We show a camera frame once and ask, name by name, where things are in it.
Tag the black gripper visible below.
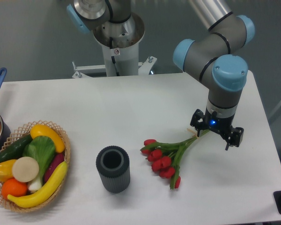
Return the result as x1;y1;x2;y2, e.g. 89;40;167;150
190;109;244;150

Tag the red tulip bouquet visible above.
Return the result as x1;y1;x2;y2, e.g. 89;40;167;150
140;130;200;190

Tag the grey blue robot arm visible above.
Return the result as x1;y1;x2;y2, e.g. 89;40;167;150
67;0;255;147

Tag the dark grey ribbed vase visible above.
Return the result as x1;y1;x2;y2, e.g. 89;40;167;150
96;146;130;193

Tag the purple sweet potato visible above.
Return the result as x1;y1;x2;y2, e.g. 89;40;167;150
43;153;64;183

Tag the green bok choy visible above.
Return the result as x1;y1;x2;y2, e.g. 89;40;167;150
22;136;55;193

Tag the yellow squash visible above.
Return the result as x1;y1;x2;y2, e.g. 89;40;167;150
30;124;65;153

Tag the woven wicker basket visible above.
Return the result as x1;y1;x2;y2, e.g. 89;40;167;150
0;120;71;213

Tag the beige round disc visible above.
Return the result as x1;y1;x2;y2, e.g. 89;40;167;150
12;157;39;183

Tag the dark green cucumber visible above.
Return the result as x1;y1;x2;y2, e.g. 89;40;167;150
0;134;32;163

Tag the yellow banana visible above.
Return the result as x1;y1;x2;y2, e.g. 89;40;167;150
7;161;68;208

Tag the orange fruit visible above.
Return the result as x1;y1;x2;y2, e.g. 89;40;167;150
1;178;28;200

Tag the yellow bell pepper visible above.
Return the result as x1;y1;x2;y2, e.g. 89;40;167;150
0;159;17;182

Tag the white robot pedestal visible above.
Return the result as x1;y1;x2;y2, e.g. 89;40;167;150
72;12;157;78

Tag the black cable on pedestal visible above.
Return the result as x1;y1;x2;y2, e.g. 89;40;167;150
109;37;120;76

